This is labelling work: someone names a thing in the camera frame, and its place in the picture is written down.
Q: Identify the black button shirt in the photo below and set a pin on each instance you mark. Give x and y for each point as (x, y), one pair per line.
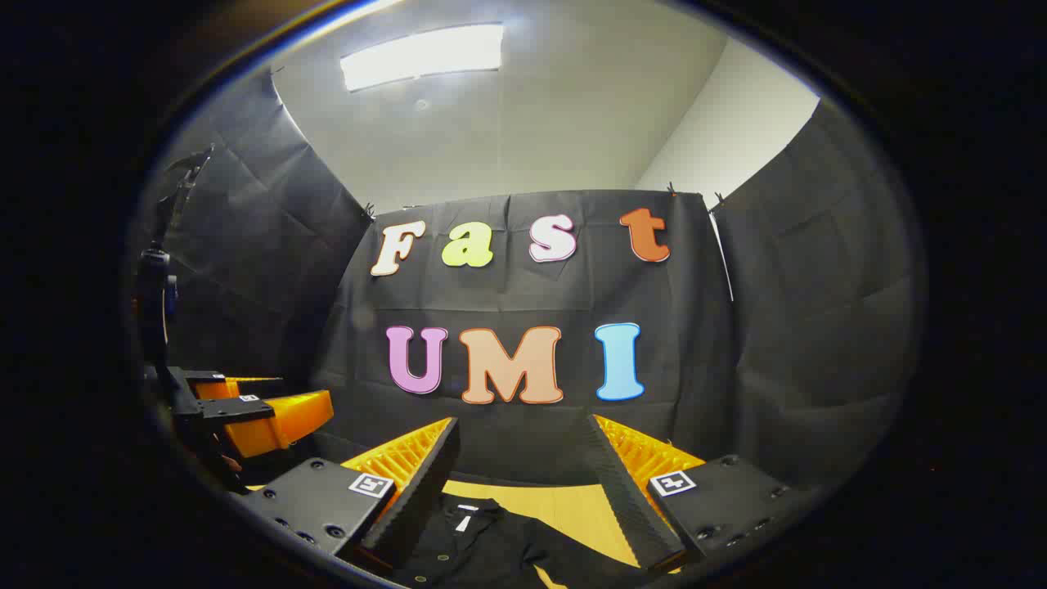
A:
(491, 548)

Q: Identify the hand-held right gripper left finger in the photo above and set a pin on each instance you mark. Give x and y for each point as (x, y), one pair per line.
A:
(417, 499)

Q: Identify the ceiling light panel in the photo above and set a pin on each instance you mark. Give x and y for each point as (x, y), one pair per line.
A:
(421, 56)

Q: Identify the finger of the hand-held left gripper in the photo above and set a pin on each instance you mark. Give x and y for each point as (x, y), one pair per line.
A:
(278, 425)
(204, 375)

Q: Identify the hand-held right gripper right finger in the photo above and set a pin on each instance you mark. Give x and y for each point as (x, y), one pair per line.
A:
(630, 499)

